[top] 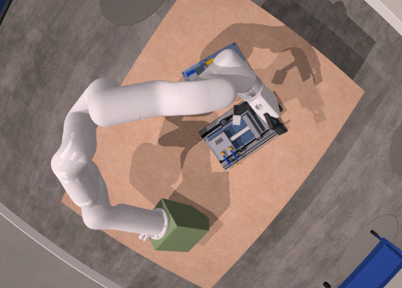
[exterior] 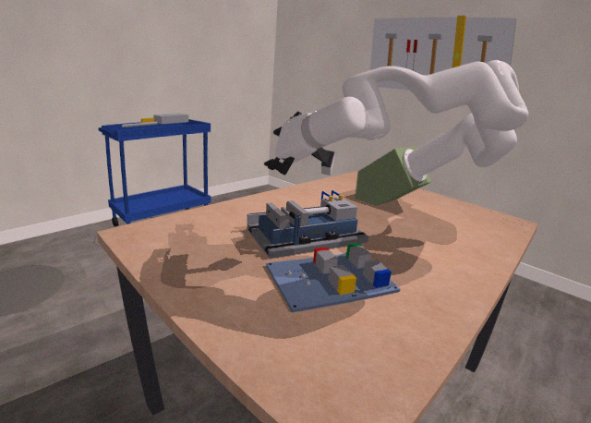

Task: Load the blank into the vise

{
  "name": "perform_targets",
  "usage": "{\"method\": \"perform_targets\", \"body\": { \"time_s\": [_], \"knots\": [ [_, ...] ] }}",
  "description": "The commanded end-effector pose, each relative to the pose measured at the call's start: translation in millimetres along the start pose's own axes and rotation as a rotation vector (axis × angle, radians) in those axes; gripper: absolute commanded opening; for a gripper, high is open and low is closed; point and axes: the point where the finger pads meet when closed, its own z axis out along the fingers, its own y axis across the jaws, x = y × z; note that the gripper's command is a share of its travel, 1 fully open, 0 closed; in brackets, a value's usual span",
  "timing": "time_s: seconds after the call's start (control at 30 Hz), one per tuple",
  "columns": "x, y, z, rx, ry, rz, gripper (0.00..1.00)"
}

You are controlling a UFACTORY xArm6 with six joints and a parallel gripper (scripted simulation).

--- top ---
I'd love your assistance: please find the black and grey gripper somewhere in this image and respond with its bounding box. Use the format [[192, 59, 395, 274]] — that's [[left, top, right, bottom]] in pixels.
[[244, 81, 288, 135]]

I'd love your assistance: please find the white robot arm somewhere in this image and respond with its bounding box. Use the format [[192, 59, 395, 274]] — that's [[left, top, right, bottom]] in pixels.
[[51, 49, 263, 241]]

